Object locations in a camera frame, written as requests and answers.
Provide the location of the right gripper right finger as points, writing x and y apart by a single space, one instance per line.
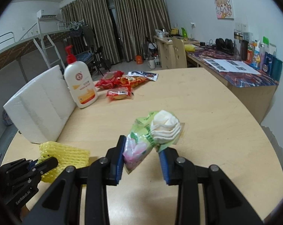
224 203

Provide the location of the red snack packet front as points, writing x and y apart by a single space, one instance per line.
120 93

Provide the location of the green bottle on desk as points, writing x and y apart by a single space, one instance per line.
184 33

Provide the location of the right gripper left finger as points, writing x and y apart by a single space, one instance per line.
60 204

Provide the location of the desk with patterned cloth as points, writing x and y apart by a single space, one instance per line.
254 91

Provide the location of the right brown curtain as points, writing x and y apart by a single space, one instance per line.
138 20

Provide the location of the teal box on desk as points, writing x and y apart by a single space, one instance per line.
277 65

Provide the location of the brown curtain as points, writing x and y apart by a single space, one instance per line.
95 13
138 20

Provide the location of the white floor mug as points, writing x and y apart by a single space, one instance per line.
152 64

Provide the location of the white blue snack wrapper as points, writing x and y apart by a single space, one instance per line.
147 75

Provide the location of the white air conditioner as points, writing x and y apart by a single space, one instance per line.
41 14

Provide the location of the red snack packet pile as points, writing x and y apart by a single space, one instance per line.
116 79

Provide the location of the pink anime wall poster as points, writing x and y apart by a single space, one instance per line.
224 9

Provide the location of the left brown curtain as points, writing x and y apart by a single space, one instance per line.
95 13

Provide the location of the white red pump lotion bottle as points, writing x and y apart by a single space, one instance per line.
79 81

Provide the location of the yellow foam net sleeve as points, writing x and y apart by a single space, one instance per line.
66 156

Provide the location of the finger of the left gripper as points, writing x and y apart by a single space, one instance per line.
18 167
40 166

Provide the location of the orange floor container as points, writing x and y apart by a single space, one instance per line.
139 59

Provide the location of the cotton pads green packet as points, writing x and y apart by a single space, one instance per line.
158 130

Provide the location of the black folding chair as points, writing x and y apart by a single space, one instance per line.
99 62

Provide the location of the white printed paper sheet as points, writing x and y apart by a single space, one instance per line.
223 65

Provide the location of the white foam box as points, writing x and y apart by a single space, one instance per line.
41 108

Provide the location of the black headphones bag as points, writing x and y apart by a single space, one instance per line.
225 46

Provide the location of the far wooden desk drawers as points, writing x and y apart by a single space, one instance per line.
166 51

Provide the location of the white metal bunk bed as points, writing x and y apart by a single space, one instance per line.
35 38

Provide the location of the smiley wooden chair back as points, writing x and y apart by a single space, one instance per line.
179 52

